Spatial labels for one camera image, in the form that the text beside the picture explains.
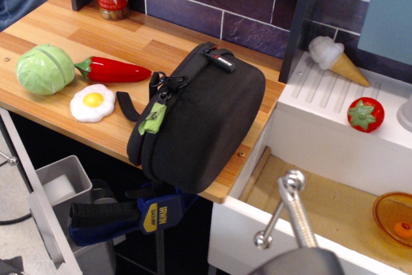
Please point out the dark grey shelf post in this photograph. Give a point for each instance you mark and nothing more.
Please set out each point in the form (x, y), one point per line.
(298, 38)

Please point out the black zipper case bag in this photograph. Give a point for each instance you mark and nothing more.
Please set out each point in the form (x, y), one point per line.
(212, 100)

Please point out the toy fried egg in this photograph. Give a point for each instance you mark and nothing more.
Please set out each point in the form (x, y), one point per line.
(93, 103)

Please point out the red toy chili pepper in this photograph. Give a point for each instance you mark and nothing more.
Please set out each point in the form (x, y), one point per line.
(102, 69)

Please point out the teal cabinet box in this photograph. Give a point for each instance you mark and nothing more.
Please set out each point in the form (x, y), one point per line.
(387, 30)

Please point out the green tape zipper pull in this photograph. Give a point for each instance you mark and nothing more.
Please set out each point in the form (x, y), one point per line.
(151, 124)

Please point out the green toy cabbage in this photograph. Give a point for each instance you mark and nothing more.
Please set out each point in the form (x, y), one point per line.
(45, 69)

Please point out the grey plastic bin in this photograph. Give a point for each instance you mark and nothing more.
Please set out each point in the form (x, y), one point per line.
(55, 188)

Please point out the red toy tomato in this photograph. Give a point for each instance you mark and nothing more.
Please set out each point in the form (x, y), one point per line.
(365, 114)

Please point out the orange transparent plastic bowl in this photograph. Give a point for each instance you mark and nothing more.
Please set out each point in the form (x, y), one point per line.
(392, 214)

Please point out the white toy sink unit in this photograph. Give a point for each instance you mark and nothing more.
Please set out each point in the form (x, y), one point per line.
(345, 170)

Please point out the toy ice cream cone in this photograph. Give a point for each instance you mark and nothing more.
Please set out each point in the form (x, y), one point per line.
(330, 55)

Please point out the blue Irwin bar clamp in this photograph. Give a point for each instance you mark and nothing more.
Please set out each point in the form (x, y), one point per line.
(154, 207)

